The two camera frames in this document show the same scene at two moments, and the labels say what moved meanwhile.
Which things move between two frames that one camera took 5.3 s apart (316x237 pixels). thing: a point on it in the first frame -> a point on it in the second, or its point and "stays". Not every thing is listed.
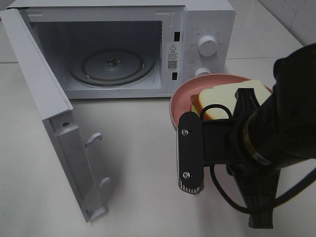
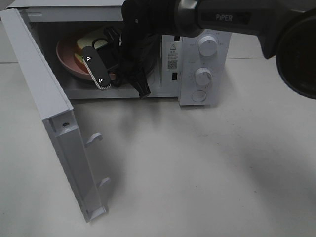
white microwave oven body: [186, 39] stays
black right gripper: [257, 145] -> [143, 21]
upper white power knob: [207, 46] stays
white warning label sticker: [172, 57] stays
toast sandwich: [224, 95] -> [82, 43]
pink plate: [180, 101] -> [65, 50]
